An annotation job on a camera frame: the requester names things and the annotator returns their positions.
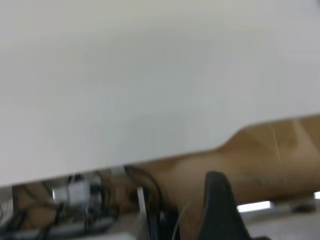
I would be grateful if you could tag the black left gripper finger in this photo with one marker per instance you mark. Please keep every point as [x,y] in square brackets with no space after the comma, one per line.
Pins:
[220,212]

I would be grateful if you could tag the white upright strip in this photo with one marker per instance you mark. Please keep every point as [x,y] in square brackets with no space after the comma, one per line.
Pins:
[140,200]

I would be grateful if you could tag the grey electronics box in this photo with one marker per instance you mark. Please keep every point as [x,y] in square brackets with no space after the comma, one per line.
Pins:
[77,190]

